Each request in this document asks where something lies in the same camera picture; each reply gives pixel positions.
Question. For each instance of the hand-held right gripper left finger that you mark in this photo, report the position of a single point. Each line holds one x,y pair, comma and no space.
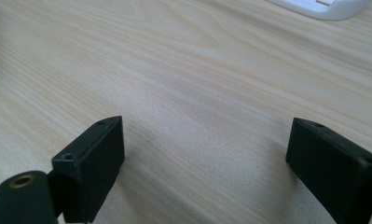
90,161

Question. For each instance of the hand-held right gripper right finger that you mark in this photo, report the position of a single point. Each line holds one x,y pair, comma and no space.
333,165

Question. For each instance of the white plastic tray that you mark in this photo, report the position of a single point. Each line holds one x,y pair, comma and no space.
326,7

